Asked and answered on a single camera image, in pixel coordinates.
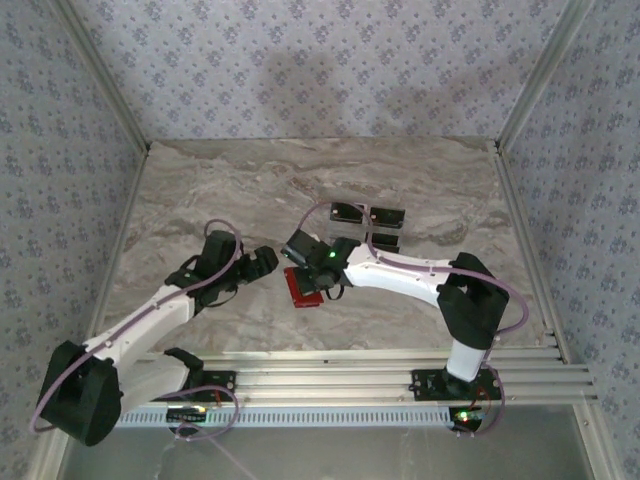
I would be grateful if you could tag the grey metal panel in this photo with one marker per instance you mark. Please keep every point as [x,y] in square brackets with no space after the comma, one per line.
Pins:
[350,455]

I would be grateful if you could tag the aluminium table side rail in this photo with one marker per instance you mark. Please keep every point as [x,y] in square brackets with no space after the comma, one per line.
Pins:
[117,245]
[531,250]

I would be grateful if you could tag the black VIP credit card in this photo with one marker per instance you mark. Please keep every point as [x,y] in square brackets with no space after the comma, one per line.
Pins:
[387,216]
[345,212]
[389,241]

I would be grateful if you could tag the aluminium corner post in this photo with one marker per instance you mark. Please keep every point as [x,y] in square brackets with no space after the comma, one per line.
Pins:
[540,75]
[110,80]

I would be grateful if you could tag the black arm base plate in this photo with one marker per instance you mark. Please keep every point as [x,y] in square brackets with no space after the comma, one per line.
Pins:
[425,385]
[225,382]

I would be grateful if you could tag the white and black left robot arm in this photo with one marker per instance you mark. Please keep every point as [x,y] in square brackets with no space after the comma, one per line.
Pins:
[140,325]

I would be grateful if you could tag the red card holder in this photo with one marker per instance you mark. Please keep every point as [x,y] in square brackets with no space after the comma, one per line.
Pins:
[300,301]

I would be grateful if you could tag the black controller board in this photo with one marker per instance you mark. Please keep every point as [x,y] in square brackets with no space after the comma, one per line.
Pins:
[467,416]
[187,415]

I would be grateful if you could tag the aluminium extrusion base rails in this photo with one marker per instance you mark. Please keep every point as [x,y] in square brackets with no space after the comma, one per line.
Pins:
[325,372]

